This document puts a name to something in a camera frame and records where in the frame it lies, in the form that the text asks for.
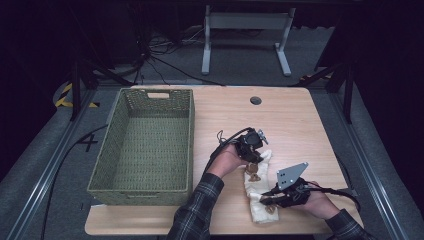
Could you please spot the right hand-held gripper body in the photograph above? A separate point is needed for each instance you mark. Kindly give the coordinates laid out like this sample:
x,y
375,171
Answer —
x,y
293,188

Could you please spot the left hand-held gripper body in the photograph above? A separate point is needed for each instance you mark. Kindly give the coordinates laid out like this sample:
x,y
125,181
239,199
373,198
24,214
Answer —
x,y
248,141

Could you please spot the white cloth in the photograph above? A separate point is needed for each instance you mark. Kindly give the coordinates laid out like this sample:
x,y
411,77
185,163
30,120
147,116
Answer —
x,y
258,186

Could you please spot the green woven basket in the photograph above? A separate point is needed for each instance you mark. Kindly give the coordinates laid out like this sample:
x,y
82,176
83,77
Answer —
x,y
146,143

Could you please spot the person's left hand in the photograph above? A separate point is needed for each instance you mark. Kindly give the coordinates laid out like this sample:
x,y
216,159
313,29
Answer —
x,y
226,161

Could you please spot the person's right hand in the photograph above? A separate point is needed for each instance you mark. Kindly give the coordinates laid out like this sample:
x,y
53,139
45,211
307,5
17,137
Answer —
x,y
318,205

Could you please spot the grey table grommet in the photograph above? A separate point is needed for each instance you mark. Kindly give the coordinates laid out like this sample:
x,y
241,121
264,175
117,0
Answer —
x,y
255,100

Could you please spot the black metal stand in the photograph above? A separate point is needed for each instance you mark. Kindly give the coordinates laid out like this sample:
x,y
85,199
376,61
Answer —
x,y
346,90
78,90

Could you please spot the yellow black hazard tape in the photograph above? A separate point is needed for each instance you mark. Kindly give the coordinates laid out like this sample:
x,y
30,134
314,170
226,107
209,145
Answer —
x,y
65,96

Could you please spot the white metal table frame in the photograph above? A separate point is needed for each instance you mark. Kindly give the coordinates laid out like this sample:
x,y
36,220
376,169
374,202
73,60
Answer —
x,y
246,21

